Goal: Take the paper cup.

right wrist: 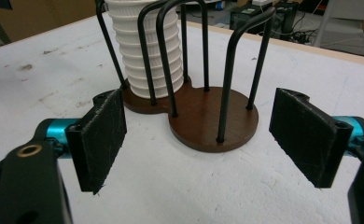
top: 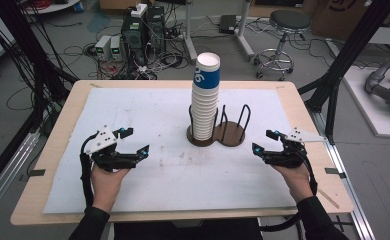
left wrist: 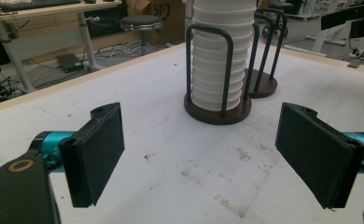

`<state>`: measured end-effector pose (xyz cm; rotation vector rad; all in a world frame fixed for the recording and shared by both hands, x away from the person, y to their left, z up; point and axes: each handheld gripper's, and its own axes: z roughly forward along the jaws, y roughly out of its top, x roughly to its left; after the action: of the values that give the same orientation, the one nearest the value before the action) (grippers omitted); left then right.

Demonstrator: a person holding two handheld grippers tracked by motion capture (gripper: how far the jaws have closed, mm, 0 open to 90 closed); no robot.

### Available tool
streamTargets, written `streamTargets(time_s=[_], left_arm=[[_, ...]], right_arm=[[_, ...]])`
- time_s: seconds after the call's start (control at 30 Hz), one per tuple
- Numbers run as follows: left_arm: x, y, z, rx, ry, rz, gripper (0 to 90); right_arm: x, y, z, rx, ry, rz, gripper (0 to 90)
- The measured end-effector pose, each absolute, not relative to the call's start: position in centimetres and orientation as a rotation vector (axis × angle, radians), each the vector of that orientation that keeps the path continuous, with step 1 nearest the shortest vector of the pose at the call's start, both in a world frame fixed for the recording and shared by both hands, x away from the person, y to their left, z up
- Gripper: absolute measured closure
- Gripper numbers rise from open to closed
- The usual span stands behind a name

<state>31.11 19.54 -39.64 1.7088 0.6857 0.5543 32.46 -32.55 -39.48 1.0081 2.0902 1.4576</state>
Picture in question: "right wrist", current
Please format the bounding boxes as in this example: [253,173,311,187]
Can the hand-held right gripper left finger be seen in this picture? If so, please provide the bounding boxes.
[65,88,128,196]

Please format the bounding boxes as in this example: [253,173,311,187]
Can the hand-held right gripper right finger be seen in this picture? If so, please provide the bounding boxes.
[268,87,355,189]

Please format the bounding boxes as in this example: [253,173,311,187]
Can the stack of paper cups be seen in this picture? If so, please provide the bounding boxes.
[105,0,185,100]

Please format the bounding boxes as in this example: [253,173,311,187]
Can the wooden cup holder black wires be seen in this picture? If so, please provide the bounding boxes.
[95,0,277,153]

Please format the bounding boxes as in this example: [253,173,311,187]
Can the light wooden table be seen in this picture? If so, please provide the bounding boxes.
[0,21,364,69]

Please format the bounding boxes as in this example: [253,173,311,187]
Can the white foam mat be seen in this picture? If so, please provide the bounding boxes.
[0,13,364,224]

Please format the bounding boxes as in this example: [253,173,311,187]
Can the white metal desk leg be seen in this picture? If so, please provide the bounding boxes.
[313,0,341,49]

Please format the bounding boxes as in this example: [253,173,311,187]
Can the brown cardboard box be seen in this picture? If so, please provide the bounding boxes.
[0,0,98,44]

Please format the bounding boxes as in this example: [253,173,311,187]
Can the black computer tower green label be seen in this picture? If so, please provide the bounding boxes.
[229,3,273,35]

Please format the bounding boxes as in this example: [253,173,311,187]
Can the tangle of floor cables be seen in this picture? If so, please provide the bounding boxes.
[290,12,364,55]

